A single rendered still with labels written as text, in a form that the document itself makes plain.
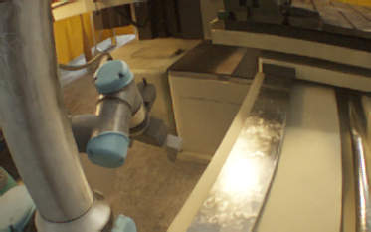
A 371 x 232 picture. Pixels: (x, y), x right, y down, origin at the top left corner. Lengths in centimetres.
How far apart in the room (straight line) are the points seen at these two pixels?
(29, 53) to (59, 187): 14
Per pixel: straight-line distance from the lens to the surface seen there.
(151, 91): 62
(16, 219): 39
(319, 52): 106
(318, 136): 84
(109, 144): 43
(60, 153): 26
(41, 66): 23
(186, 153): 178
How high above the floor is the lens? 119
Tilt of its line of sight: 32 degrees down
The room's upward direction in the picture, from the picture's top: 8 degrees counter-clockwise
